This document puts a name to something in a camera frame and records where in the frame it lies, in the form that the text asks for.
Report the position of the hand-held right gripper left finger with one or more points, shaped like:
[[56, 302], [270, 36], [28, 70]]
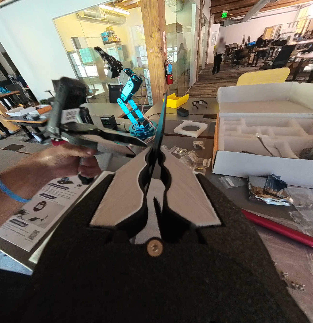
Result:
[[118, 199]]

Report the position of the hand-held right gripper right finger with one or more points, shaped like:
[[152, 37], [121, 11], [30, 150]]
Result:
[[191, 199]]

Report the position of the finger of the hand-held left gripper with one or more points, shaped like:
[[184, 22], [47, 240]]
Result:
[[121, 138], [106, 147]]

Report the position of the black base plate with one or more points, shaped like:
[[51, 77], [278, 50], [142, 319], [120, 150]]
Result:
[[159, 121]]

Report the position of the instruction booklet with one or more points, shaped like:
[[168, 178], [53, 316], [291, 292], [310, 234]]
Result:
[[40, 214]]

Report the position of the cluster of screws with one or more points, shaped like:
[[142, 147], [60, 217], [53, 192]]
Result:
[[294, 284]]

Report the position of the blue toy robot arm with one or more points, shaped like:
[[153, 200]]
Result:
[[131, 88]]

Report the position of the person's left forearm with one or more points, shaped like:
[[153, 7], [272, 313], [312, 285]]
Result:
[[10, 212]]

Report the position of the person's left hand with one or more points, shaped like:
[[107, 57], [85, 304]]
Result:
[[60, 159]]

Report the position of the black device with green display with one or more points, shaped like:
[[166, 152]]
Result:
[[107, 121]]

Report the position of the white foam sheet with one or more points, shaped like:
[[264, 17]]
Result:
[[157, 186]]

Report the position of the pile of small screw bags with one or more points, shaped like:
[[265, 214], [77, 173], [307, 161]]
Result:
[[191, 159]]

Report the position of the small labelled nut bag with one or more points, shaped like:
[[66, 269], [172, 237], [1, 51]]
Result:
[[231, 181]]

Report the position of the small bag of black parts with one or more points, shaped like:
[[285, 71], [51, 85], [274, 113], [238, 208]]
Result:
[[198, 145]]

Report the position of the white foam insert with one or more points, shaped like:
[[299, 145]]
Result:
[[179, 130]]

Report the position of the orange and white cardboard box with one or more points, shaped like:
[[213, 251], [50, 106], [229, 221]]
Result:
[[247, 166]]

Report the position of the yellow plastic bin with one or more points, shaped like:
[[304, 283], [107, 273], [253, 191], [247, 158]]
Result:
[[176, 101]]

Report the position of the silver foil bag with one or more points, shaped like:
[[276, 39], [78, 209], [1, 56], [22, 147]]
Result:
[[267, 194]]

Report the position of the red fire extinguisher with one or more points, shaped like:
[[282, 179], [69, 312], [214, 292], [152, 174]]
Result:
[[169, 72]]

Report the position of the black eyeglasses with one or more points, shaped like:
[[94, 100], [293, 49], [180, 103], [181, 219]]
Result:
[[199, 104]]

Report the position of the magenta electric screwdriver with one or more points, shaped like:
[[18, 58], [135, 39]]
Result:
[[280, 229]]

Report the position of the wooden pillar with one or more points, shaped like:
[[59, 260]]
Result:
[[154, 37]]

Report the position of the blue wristband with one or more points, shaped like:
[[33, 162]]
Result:
[[10, 191]]

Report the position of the large clear plastic bag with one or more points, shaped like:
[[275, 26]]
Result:
[[298, 265]]

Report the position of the silver ventilation duct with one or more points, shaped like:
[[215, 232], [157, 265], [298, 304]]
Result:
[[103, 17]]

